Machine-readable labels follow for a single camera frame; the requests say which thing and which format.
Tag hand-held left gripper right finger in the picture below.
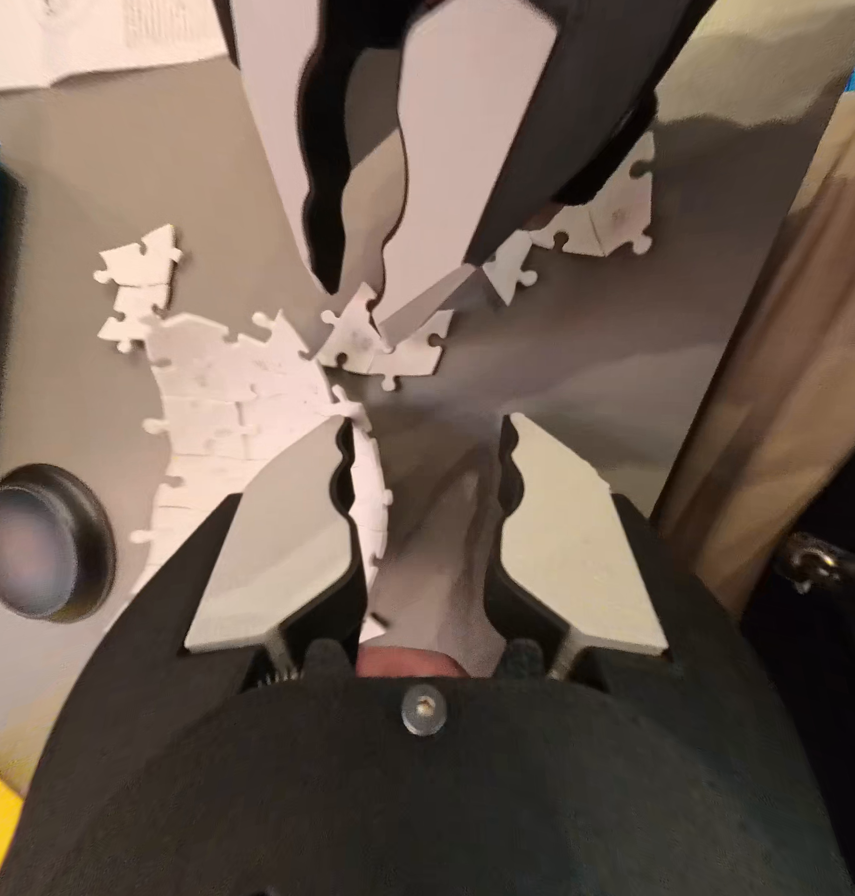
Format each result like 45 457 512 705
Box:
485 412 670 680

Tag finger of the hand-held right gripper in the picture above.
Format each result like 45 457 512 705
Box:
371 0 560 345
228 0 361 296

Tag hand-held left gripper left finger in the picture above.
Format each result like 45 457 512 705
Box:
184 415 365 679

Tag partly built white puzzle ball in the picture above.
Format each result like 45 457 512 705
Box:
128 310 395 641

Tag two-piece joined puzzle segment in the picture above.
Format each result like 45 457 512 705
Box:
93 224 185 353

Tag white printed instruction leaflet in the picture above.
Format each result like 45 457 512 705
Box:
0 0 234 97

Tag metal badge clip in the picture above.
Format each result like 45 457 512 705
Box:
780 532 844 596

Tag black round cup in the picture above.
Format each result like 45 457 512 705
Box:
0 463 118 625

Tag beige trousers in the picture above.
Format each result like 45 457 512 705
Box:
651 84 855 618

